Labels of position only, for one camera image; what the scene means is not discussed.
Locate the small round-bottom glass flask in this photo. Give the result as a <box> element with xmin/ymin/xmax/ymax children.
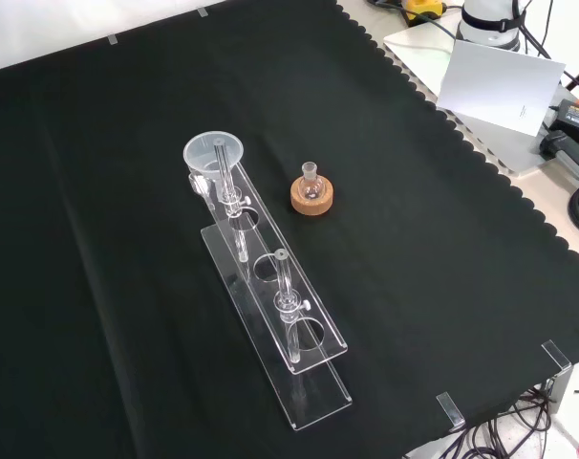
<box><xmin>300</xmin><ymin>161</ymin><xmax>325</xmax><ymax>201</ymax></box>

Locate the black cloth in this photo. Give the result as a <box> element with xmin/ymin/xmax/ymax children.
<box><xmin>0</xmin><ymin>0</ymin><xmax>579</xmax><ymax>459</ymax></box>

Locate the black cable tangle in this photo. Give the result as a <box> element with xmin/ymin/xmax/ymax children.
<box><xmin>437</xmin><ymin>382</ymin><xmax>579</xmax><ymax>459</ymax></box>

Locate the black power adapter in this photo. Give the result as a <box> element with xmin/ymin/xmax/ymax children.
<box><xmin>549</xmin><ymin>98</ymin><xmax>579</xmax><ymax>140</ymax></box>

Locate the yellow stop button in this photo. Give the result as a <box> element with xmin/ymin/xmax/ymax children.
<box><xmin>399</xmin><ymin>0</ymin><xmax>447</xmax><ymax>26</ymax></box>

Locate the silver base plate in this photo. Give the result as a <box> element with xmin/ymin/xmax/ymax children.
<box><xmin>382</xmin><ymin>11</ymin><xmax>558</xmax><ymax>181</ymax></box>

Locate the translucent plastic funnel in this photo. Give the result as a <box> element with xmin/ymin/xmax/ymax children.
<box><xmin>182</xmin><ymin>129</ymin><xmax>247</xmax><ymax>192</ymax></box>

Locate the clear glass weighing funnel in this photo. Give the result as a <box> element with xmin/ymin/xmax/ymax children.
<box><xmin>188</xmin><ymin>172</ymin><xmax>218</xmax><ymax>212</ymax></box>

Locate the black clamp handle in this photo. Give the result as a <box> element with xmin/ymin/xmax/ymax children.
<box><xmin>540</xmin><ymin>129</ymin><xmax>579</xmax><ymax>186</ymax></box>

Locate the clear acrylic funnel stand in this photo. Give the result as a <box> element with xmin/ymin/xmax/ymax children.
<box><xmin>188</xmin><ymin>138</ymin><xmax>354</xmax><ymax>433</ymax></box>

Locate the clear cloth clip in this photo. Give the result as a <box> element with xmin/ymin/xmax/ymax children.
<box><xmin>435</xmin><ymin>391</ymin><xmax>467</xmax><ymax>428</ymax></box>
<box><xmin>541</xmin><ymin>339</ymin><xmax>573</xmax><ymax>371</ymax></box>

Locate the cork ring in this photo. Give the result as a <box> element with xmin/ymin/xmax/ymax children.
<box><xmin>289</xmin><ymin>175</ymin><xmax>337</xmax><ymax>216</ymax></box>

